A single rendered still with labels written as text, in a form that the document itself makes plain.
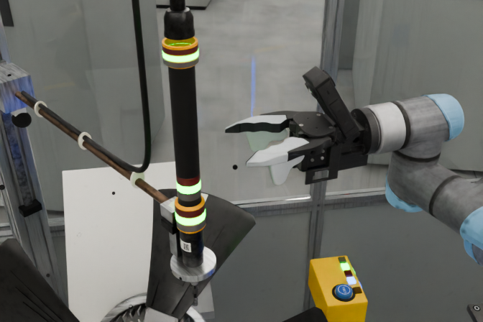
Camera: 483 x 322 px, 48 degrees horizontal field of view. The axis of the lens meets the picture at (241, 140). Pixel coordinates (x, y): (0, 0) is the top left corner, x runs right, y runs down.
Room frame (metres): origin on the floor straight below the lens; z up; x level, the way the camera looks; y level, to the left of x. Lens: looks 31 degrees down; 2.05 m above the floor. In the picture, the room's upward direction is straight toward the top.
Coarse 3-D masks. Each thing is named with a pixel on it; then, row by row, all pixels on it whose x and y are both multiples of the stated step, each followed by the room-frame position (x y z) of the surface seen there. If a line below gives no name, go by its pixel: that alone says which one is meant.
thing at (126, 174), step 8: (16, 96) 1.03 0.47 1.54; (32, 104) 0.98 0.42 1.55; (40, 112) 0.95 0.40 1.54; (48, 120) 0.92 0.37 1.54; (56, 120) 0.91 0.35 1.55; (64, 128) 0.88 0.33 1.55; (72, 136) 0.86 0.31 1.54; (88, 144) 0.82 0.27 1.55; (96, 152) 0.80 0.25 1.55; (104, 160) 0.78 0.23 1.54; (112, 160) 0.77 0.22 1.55; (120, 168) 0.75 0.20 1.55; (128, 176) 0.73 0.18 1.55; (136, 184) 0.71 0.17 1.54; (144, 184) 0.70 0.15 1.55; (152, 192) 0.68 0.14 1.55; (160, 200) 0.66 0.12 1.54
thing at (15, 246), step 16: (16, 240) 0.70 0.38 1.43; (0, 256) 0.69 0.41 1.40; (16, 256) 0.69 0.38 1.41; (0, 272) 0.68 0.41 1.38; (16, 272) 0.68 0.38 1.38; (32, 272) 0.67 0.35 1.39; (0, 288) 0.67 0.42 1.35; (16, 288) 0.67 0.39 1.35; (32, 288) 0.66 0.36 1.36; (48, 288) 0.66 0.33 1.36; (0, 304) 0.67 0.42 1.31; (16, 304) 0.66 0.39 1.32; (32, 304) 0.66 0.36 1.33; (48, 304) 0.65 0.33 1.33; (64, 304) 0.65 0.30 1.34; (0, 320) 0.67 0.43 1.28; (16, 320) 0.66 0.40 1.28; (32, 320) 0.65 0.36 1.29; (48, 320) 0.64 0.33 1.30; (64, 320) 0.64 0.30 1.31
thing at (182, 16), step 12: (180, 0) 0.61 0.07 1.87; (168, 12) 0.61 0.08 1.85; (180, 12) 0.61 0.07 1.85; (168, 24) 0.61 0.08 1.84; (180, 24) 0.60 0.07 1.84; (192, 24) 0.62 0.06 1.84; (168, 36) 0.61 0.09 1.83; (180, 36) 0.60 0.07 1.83; (192, 36) 0.61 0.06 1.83; (180, 240) 0.61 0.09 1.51; (192, 240) 0.60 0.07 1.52; (192, 252) 0.60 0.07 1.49; (192, 264) 0.61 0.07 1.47
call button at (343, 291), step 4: (336, 288) 0.93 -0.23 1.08; (340, 288) 0.93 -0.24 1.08; (344, 288) 0.93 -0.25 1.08; (348, 288) 0.93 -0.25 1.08; (336, 292) 0.92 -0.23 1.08; (340, 292) 0.92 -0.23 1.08; (344, 292) 0.92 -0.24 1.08; (348, 292) 0.92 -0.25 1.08; (340, 296) 0.91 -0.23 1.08; (344, 296) 0.90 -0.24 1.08; (348, 296) 0.91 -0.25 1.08
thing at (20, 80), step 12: (0, 60) 1.12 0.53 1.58; (0, 72) 1.07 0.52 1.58; (12, 72) 1.07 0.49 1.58; (24, 72) 1.07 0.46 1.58; (0, 84) 1.02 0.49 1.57; (12, 84) 1.03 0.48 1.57; (24, 84) 1.05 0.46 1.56; (0, 96) 1.02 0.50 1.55; (12, 96) 1.03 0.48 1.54; (0, 108) 1.03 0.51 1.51; (12, 108) 1.02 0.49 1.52
